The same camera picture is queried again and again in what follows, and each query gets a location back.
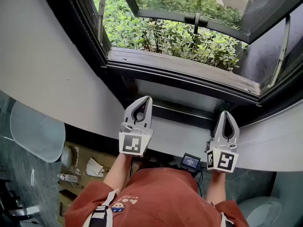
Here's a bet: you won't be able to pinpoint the small white rounded object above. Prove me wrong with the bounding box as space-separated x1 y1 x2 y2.
61 145 73 167

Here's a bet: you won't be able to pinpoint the black metal chair frame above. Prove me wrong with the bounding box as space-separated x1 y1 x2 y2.
0 177 41 222

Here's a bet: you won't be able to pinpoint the large cardboard box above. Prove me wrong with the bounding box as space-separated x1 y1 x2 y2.
60 140 143 191

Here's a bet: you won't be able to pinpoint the small black display device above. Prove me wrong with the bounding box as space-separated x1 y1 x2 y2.
180 152 201 173

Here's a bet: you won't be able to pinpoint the person's right forearm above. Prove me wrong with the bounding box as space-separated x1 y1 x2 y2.
205 171 227 204

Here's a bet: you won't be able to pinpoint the clear plastic water bottle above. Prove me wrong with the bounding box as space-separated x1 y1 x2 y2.
56 173 79 183

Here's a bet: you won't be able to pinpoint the person's left forearm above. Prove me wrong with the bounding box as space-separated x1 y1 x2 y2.
103 153 132 191

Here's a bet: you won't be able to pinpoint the white crumpled cloth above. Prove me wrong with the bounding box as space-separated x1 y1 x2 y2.
86 157 105 177

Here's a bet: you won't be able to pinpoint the white plastic chair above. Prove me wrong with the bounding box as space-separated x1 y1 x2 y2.
9 100 66 163

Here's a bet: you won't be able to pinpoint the small cardboard box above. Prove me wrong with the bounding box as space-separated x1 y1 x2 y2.
58 189 79 227

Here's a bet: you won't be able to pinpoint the white rounded chair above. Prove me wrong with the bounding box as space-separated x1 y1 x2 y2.
238 196 284 227

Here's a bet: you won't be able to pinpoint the black window sash handle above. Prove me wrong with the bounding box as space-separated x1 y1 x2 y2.
184 12 209 35

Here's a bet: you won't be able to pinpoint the white black harness strap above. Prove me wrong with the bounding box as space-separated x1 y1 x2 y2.
220 211 235 227
82 189 119 227

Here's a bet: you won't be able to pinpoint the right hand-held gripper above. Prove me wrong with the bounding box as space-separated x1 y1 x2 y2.
205 110 240 174

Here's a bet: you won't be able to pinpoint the open glass window sash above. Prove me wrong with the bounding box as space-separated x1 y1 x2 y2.
117 0 303 44

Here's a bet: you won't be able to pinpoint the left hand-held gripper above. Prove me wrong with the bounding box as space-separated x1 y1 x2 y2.
118 96 154 158

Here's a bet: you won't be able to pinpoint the green bushes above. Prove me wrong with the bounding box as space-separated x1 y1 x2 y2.
92 0 249 71

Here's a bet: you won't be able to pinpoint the black window frame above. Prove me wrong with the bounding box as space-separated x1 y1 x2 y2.
39 0 303 130

